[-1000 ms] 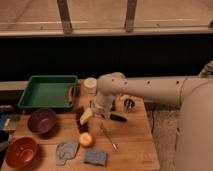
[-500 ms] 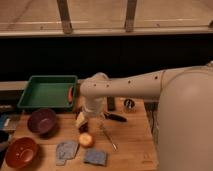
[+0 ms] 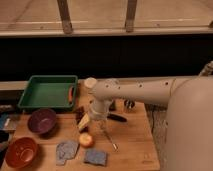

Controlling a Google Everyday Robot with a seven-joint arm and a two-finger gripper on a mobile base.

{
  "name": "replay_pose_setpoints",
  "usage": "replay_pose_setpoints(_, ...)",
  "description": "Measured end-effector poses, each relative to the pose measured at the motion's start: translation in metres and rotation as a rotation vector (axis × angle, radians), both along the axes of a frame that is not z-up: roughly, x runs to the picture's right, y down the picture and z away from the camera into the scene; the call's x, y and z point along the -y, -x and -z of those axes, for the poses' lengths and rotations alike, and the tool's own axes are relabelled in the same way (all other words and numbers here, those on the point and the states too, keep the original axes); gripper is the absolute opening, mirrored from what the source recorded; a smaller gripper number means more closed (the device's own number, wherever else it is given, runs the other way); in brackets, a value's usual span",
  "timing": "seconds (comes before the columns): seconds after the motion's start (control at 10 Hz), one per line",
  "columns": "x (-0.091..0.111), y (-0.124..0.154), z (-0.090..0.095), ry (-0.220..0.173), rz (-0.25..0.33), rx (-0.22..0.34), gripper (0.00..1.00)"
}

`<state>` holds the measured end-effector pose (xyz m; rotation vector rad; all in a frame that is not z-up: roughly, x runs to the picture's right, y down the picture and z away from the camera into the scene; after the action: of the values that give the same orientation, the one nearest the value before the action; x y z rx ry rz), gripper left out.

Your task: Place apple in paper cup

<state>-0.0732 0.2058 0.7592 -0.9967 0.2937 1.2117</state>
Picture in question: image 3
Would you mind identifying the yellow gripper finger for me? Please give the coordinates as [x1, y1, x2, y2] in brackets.
[78, 114, 90, 131]

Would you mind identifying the grey cloth piece left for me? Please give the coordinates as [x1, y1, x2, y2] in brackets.
[56, 140, 79, 166]

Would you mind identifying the purple bowl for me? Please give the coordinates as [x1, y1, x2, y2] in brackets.
[27, 108, 57, 135]

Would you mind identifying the orange bowl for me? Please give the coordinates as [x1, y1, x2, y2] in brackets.
[5, 137, 38, 169]

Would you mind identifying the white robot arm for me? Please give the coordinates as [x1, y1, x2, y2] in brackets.
[78, 76, 213, 171]

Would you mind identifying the blue grey sponge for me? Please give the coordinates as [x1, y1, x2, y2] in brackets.
[84, 148, 108, 166]

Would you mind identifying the wooden cutting board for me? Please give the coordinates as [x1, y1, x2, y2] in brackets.
[1, 79, 161, 171]

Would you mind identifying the white paper cup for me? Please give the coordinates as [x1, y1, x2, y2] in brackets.
[84, 77, 97, 89]

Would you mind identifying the small dark jar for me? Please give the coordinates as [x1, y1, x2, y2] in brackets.
[124, 100, 135, 113]

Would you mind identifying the red yellow apple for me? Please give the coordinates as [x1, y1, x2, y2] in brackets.
[79, 132, 94, 148]

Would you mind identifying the dark brown grape bunch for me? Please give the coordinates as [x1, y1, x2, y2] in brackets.
[74, 106, 89, 133]

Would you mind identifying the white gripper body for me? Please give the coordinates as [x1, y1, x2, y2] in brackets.
[88, 99, 111, 121]

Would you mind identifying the green plastic tray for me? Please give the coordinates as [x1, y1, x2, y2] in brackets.
[18, 75, 78, 110]

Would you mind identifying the orange marker in tray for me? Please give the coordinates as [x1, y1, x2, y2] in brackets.
[68, 86, 73, 103]

